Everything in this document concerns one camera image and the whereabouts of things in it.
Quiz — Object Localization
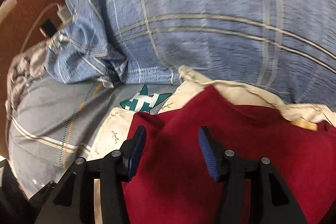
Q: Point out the red knit sweater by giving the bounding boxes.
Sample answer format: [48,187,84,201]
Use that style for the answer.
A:
[123,86,335,223]

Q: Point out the grey patterned bed sheet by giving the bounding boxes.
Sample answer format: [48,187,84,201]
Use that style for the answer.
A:
[8,76,176,197]

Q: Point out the cream floral pillow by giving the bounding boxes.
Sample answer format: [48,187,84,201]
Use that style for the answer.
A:
[88,65,335,160]

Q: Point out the beige crumpled garment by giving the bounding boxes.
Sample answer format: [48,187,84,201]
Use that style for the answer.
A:
[5,41,47,117]

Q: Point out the black power adapter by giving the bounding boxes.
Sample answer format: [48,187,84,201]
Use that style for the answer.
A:
[39,18,58,38]

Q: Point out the blue plaid quilt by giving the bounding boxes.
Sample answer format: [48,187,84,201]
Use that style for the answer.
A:
[46,0,335,108]

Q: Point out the white charger plug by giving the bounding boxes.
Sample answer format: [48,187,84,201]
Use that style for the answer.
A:
[57,4,72,26]

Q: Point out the white charging cable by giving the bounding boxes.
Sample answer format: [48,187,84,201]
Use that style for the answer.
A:
[3,2,63,135]

